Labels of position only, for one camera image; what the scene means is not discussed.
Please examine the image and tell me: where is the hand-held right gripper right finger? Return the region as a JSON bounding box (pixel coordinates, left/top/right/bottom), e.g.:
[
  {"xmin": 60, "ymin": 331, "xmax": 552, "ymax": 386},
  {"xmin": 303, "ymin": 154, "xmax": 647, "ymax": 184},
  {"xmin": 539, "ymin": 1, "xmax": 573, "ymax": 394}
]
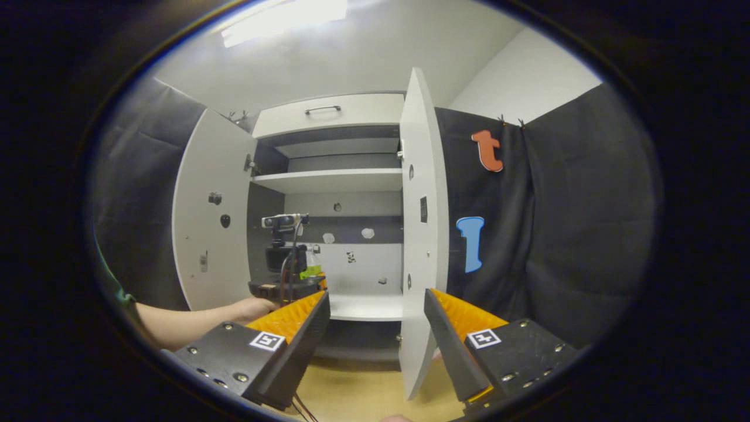
[{"xmin": 423, "ymin": 287, "xmax": 581, "ymax": 411}]

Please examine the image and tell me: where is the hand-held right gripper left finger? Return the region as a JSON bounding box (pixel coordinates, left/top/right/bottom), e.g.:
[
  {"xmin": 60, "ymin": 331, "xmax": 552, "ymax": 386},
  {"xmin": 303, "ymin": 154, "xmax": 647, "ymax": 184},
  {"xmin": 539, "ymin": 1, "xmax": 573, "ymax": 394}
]
[{"xmin": 161, "ymin": 290, "xmax": 332, "ymax": 411}]

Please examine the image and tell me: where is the green label drink bottle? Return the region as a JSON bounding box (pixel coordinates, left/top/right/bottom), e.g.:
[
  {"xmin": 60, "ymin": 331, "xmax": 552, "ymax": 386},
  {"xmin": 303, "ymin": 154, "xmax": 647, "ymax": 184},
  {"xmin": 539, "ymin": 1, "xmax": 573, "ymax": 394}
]
[{"xmin": 300, "ymin": 245, "xmax": 324, "ymax": 280}]

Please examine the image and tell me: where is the white cabinet door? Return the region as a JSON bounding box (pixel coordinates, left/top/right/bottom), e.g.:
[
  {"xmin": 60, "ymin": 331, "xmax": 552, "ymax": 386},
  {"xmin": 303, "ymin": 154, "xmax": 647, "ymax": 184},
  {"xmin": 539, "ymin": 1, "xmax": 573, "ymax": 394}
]
[
  {"xmin": 172, "ymin": 108, "xmax": 258, "ymax": 311},
  {"xmin": 398, "ymin": 66, "xmax": 451, "ymax": 402}
]

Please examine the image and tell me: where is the white cabinet shelf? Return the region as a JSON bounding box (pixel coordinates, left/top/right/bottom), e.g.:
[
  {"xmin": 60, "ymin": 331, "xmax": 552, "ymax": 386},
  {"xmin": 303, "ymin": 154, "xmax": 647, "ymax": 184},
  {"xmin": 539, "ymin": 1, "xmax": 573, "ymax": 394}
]
[{"xmin": 251, "ymin": 168, "xmax": 404, "ymax": 194}]

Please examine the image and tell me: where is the grey and white cabinet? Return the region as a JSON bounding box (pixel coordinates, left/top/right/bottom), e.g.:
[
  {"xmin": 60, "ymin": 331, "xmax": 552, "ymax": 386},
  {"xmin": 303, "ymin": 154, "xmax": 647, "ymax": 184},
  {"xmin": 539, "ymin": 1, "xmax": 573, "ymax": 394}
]
[{"xmin": 246, "ymin": 92, "xmax": 406, "ymax": 361}]

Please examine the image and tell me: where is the white cabinet drawer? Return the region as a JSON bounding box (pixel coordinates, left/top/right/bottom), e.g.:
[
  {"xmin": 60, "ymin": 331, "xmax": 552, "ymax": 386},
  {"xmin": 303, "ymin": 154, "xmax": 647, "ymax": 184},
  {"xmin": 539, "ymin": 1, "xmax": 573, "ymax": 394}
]
[{"xmin": 252, "ymin": 93, "xmax": 406, "ymax": 139}]

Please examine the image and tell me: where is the green shirt sleeve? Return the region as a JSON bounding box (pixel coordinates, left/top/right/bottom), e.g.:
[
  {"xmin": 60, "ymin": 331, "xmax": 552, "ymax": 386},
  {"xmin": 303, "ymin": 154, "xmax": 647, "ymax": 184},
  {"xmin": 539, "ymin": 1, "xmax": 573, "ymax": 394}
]
[{"xmin": 94, "ymin": 234, "xmax": 139, "ymax": 311}]

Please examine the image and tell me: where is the black backdrop cloth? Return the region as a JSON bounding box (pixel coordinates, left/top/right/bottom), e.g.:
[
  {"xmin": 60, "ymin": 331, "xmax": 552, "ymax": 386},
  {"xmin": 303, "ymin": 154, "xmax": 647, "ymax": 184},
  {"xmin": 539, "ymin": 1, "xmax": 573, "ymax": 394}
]
[{"xmin": 91, "ymin": 76, "xmax": 663, "ymax": 352}]

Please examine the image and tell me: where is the ceiling light panel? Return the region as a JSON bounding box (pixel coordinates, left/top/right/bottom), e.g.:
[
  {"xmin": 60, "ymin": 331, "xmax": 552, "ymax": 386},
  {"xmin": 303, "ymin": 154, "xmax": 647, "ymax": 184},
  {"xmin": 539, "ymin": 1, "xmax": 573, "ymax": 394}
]
[{"xmin": 221, "ymin": 0, "xmax": 348, "ymax": 47}]

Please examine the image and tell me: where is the thin red black cable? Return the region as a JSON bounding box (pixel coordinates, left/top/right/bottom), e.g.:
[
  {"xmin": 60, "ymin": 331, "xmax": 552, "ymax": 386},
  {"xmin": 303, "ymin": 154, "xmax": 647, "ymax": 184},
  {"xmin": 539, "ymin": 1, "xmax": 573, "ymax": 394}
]
[{"xmin": 280, "ymin": 216, "xmax": 309, "ymax": 302}]

